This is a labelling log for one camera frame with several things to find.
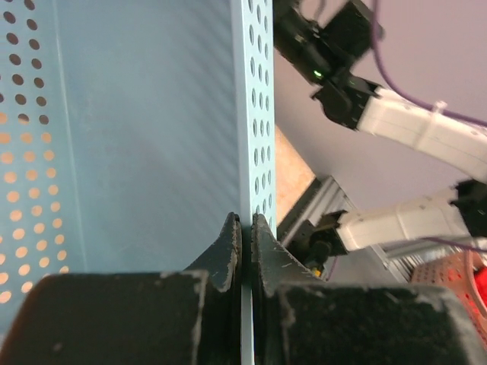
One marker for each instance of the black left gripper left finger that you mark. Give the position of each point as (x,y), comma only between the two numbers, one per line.
(180,317)

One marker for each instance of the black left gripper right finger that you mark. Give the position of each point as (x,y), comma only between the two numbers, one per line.
(299,319)

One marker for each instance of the blue plastic basket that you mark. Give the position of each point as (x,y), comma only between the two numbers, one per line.
(130,130)

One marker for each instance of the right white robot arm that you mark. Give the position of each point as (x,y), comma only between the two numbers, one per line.
(455,216)

